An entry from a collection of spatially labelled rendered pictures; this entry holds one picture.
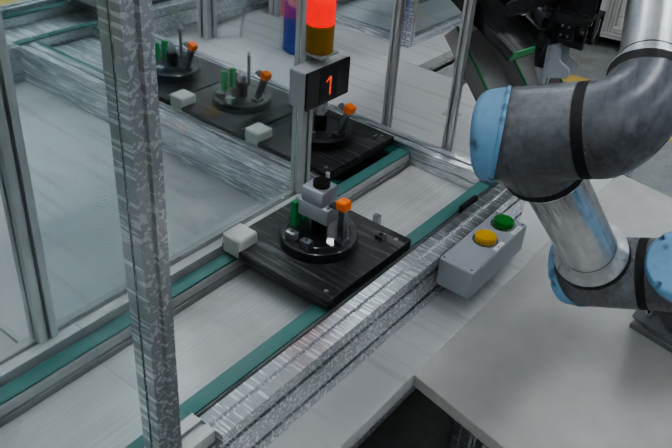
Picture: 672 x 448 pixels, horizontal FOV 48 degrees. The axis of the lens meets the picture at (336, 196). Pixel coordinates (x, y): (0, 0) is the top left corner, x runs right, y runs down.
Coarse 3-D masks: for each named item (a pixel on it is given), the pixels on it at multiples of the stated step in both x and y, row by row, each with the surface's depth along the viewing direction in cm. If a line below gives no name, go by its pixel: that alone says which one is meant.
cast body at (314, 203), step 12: (312, 180) 129; (324, 180) 127; (312, 192) 127; (324, 192) 126; (336, 192) 129; (300, 204) 130; (312, 204) 128; (324, 204) 127; (312, 216) 129; (324, 216) 127; (336, 216) 129
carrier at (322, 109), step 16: (320, 112) 164; (320, 128) 165; (352, 128) 172; (368, 128) 173; (320, 144) 161; (336, 144) 162; (352, 144) 165; (368, 144) 166; (384, 144) 168; (320, 160) 158; (336, 160) 159; (352, 160) 160; (336, 176) 157
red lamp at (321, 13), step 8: (312, 0) 126; (320, 0) 125; (328, 0) 126; (312, 8) 127; (320, 8) 126; (328, 8) 127; (312, 16) 127; (320, 16) 127; (328, 16) 127; (312, 24) 128; (320, 24) 128; (328, 24) 128
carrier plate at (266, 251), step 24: (288, 216) 140; (360, 216) 141; (264, 240) 133; (360, 240) 135; (384, 240) 135; (408, 240) 136; (264, 264) 127; (288, 264) 127; (312, 264) 128; (336, 264) 128; (360, 264) 129; (384, 264) 131; (288, 288) 125; (312, 288) 122; (336, 288) 123
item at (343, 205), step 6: (342, 198) 126; (330, 204) 127; (336, 204) 126; (342, 204) 125; (348, 204) 126; (342, 210) 126; (348, 210) 126; (342, 216) 127; (342, 222) 127; (342, 228) 128; (342, 234) 128; (342, 240) 129
